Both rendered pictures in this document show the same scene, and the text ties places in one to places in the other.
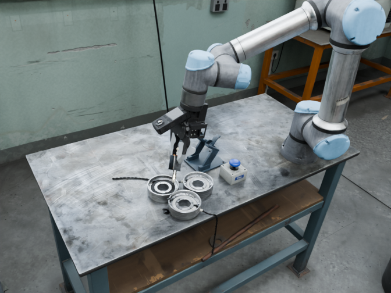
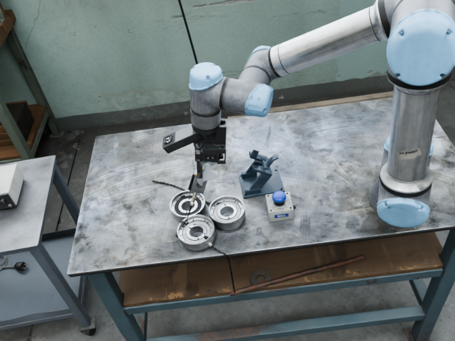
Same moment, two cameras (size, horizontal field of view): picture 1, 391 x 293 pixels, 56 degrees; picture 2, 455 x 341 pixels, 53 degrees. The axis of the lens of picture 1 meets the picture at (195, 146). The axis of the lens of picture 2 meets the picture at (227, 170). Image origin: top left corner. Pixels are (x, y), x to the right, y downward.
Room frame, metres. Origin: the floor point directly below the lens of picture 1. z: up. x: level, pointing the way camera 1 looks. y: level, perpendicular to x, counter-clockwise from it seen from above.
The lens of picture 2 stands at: (0.30, -0.56, 1.82)
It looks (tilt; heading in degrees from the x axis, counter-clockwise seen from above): 44 degrees down; 37
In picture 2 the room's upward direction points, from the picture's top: 8 degrees counter-clockwise
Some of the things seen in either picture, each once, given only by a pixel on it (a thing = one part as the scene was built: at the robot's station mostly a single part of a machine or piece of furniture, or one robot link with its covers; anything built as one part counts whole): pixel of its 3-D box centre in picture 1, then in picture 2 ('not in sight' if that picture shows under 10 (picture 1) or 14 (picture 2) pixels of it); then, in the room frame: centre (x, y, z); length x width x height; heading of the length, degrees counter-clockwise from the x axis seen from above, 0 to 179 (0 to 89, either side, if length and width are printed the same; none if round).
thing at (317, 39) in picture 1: (338, 63); not in sight; (3.43, -1.30, 0.39); 1.50 x 0.62 x 0.78; 126
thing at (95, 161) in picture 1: (202, 155); (267, 173); (1.19, -0.03, 0.79); 1.20 x 0.60 x 0.02; 126
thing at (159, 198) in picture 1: (163, 189); (188, 207); (0.93, 0.10, 0.82); 0.10 x 0.10 x 0.04
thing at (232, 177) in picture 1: (234, 171); (281, 206); (1.06, -0.15, 0.82); 0.08 x 0.07 x 0.05; 126
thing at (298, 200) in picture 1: (195, 224); (271, 245); (1.19, -0.03, 0.40); 1.17 x 0.59 x 0.80; 126
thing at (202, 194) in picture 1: (198, 185); (227, 213); (0.97, -0.02, 0.82); 0.10 x 0.10 x 0.04
